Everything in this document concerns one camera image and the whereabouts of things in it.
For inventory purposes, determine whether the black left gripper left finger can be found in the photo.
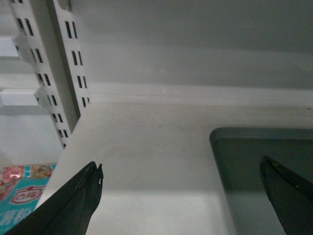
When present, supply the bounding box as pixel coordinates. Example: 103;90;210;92
6;161;104;235

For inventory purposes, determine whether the teal snack bag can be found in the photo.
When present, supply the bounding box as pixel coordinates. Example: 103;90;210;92
0;165;56;235

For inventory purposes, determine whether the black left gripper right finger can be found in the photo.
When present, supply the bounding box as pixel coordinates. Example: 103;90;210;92
259;156;313;235

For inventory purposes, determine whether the white slotted shelf upright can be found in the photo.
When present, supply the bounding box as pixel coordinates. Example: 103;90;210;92
7;0;90;148

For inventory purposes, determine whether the grey rectangular serving tray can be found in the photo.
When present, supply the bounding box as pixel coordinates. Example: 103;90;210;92
210;127;313;235

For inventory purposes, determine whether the white upper shelf board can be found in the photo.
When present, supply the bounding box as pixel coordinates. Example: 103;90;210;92
40;104;313;235

